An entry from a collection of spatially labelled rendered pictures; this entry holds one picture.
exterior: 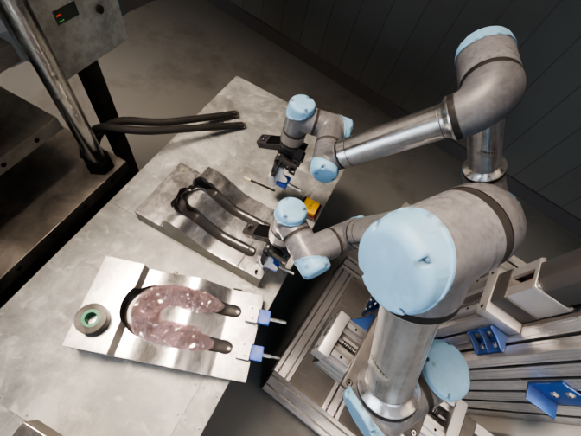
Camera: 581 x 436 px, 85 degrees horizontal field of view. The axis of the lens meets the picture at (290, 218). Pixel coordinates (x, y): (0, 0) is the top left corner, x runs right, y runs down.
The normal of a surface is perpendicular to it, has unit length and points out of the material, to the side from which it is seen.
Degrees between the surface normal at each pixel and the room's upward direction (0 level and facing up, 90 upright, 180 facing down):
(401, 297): 84
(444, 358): 8
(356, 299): 0
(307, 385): 0
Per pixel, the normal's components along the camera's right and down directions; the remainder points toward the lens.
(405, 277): -0.87, 0.22
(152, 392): 0.19, -0.47
